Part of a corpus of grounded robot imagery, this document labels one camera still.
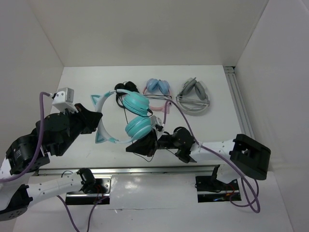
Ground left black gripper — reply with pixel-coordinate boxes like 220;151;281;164
55;102;102;156

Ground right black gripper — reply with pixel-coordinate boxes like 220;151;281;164
126;127;178;157

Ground black headphone audio cable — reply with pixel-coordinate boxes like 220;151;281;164
115;83;174;163

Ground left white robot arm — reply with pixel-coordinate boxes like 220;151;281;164
0;103;102;221

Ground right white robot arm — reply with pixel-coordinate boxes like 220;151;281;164
126;127;271;189

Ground small black headphones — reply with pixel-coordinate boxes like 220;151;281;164
114;81;139;109

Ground pink and blue cat-ear headphones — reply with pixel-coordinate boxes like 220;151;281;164
142;78;172;114

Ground grey over-ear headphones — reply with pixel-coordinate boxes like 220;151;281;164
176;77;211;116

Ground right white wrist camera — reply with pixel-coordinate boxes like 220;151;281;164
150;115;165;139

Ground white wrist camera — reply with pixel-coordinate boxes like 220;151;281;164
150;115;165;139
52;87;78;114

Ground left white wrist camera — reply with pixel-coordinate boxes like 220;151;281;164
52;87;78;114

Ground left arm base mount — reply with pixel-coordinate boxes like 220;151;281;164
65;168;112;205

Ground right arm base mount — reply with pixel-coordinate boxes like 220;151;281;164
195;165;241;203

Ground aluminium right side rail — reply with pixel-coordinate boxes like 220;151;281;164
223;66;255;139

